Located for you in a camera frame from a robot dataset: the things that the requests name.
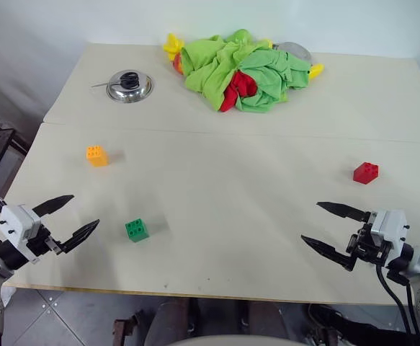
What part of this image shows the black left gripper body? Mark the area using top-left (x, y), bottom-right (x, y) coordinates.
top-left (25, 224), bottom-right (61, 257)

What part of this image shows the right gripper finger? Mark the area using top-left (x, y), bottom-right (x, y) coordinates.
top-left (316, 201), bottom-right (372, 223)
top-left (300, 234), bottom-right (359, 272)

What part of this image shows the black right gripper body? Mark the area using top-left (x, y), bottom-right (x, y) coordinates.
top-left (345, 212), bottom-right (391, 267)

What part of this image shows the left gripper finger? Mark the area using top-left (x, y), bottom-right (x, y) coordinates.
top-left (32, 195), bottom-right (76, 218)
top-left (55, 218), bottom-right (101, 256)

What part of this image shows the red toy brick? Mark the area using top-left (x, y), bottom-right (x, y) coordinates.
top-left (352, 161), bottom-right (380, 186)

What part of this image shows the green toy brick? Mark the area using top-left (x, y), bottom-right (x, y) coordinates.
top-left (124, 218), bottom-right (151, 244)

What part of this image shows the orange toy brick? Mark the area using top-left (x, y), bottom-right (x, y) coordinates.
top-left (85, 145), bottom-right (110, 168)

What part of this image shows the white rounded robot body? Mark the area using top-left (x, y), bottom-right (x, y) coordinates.
top-left (172, 334), bottom-right (290, 346)

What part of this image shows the steel pot lid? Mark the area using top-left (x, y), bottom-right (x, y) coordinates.
top-left (105, 69), bottom-right (156, 105)

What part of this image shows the yellow toy fruit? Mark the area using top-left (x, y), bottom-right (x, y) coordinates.
top-left (308, 63), bottom-right (326, 81)

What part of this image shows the black clip in bowl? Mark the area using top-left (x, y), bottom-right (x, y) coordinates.
top-left (120, 71), bottom-right (141, 90)

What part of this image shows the red crumpled cloth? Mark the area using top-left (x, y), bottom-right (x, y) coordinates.
top-left (219, 70), bottom-right (259, 113)

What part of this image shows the orange red toy fruit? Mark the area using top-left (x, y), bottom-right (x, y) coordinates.
top-left (172, 53), bottom-right (186, 75)

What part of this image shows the green crumpled cloth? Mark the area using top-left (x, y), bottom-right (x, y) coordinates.
top-left (180, 34), bottom-right (317, 114)

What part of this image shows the yellow toy banana bunch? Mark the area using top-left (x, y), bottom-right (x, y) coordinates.
top-left (162, 32), bottom-right (186, 63)

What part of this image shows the green toy fruit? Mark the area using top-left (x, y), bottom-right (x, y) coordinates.
top-left (225, 28), bottom-right (254, 46)

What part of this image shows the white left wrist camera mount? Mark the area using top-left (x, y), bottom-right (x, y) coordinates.
top-left (0, 204), bottom-right (43, 264)

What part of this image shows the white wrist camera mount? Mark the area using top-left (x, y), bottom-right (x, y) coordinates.
top-left (370, 209), bottom-right (411, 268)
top-left (0, 204), bottom-right (43, 264)

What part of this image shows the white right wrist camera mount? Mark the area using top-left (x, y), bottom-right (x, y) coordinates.
top-left (370, 209), bottom-right (411, 268)

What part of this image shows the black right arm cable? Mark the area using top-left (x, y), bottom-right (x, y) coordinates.
top-left (375, 263), bottom-right (420, 337)

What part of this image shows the rusty metal bracket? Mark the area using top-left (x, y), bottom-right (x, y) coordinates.
top-left (112, 309), bottom-right (143, 346)

